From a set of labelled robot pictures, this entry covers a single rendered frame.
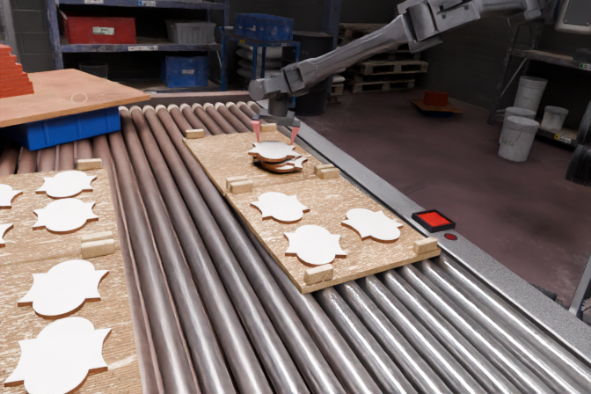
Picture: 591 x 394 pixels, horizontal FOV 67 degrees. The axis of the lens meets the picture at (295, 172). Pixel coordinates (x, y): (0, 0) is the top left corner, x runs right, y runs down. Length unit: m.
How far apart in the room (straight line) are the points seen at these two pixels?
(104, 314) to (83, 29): 4.48
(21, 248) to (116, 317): 0.29
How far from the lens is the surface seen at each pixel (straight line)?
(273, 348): 0.75
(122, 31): 5.20
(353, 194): 1.20
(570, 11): 1.49
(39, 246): 1.01
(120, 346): 0.75
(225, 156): 1.37
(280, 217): 1.03
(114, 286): 0.86
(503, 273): 1.07
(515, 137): 4.69
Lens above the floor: 1.46
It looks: 24 degrees down
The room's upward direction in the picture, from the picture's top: 5 degrees clockwise
